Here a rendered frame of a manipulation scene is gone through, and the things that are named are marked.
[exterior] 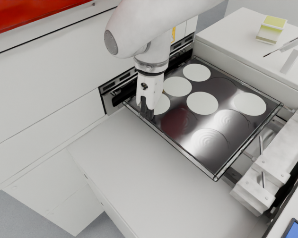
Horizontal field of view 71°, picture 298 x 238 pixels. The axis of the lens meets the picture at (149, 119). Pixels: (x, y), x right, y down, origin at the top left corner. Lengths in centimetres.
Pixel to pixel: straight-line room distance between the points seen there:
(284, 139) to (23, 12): 70
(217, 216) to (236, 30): 69
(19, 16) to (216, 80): 61
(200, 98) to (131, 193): 37
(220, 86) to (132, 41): 47
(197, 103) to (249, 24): 47
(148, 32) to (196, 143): 35
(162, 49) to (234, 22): 59
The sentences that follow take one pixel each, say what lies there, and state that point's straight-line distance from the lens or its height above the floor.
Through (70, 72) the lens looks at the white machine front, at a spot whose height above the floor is 106.
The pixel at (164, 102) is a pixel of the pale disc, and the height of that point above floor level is 90.
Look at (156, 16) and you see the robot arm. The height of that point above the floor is 125.
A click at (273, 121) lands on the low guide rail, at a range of 81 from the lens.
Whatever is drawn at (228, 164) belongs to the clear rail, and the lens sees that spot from 59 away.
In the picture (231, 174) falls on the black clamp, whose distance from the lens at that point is 58.
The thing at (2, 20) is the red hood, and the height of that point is 124.
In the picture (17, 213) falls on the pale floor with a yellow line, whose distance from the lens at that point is 166.
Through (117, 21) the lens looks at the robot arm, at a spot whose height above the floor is 123.
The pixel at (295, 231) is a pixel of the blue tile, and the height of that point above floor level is 96.
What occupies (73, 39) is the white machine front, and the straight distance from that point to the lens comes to 53.
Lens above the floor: 140
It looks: 52 degrees down
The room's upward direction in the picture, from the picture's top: straight up
